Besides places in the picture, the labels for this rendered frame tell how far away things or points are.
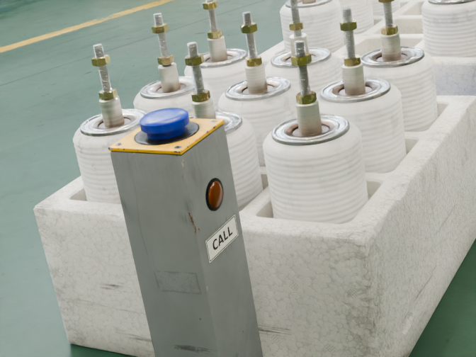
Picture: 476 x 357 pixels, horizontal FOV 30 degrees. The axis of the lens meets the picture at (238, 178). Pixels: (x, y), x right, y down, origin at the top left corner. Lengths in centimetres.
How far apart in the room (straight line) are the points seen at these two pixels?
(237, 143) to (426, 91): 26
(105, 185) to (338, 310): 29
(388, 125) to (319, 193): 14
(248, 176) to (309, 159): 10
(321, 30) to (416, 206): 53
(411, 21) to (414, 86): 53
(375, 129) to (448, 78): 37
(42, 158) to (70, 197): 71
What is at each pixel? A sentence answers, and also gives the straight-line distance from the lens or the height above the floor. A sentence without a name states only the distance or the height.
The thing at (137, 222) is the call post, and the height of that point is 25.
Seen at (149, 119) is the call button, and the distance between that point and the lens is 71.
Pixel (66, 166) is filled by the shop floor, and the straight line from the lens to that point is 165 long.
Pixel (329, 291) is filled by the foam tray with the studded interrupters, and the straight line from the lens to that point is 84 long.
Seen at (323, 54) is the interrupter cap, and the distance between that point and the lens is 111.
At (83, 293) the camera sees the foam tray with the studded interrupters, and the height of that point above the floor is 8.
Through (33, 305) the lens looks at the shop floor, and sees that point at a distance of 119.
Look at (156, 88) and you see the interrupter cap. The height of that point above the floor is 25.
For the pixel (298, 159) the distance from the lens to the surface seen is 82.
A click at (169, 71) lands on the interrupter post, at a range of 106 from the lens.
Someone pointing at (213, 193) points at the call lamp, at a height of 27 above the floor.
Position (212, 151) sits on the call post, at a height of 30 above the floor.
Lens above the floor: 54
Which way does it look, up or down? 22 degrees down
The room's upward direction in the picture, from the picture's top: 9 degrees counter-clockwise
